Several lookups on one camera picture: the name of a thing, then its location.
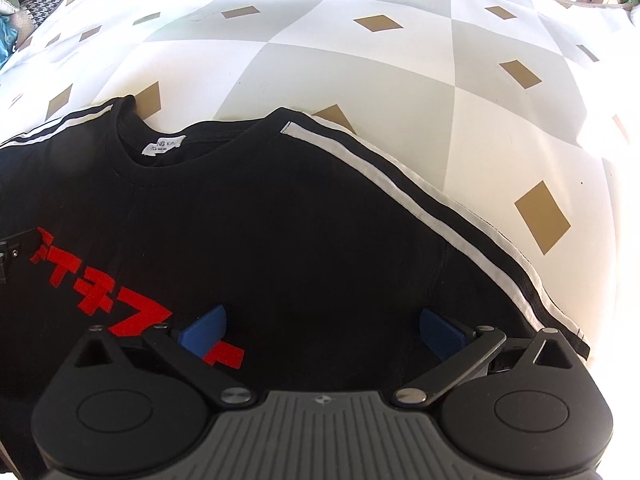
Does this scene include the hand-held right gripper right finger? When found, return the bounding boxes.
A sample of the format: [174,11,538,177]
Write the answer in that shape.
[394,307,583,407]

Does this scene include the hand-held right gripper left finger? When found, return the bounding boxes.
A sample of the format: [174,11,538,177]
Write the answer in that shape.
[70,304,256,407]

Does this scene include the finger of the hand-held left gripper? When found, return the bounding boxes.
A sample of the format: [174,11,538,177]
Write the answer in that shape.
[0,232,23,285]

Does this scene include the blue printed pyjama top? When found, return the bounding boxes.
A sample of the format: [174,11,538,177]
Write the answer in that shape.
[0,12,18,73]

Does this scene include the diamond patterned tablecloth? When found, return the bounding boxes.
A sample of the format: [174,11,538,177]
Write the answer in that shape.
[0,0,640,480]

